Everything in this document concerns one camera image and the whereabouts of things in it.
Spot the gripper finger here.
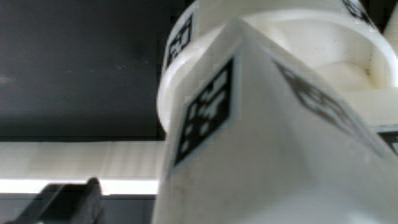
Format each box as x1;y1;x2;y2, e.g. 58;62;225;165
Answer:
10;178;104;224

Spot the white round stool seat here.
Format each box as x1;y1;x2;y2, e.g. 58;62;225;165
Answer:
156;0;398;139

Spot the white stool leg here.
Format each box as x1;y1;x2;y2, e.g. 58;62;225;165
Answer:
152;20;398;224

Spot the white U-shaped fence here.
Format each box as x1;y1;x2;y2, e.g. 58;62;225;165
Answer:
0;141;165;195

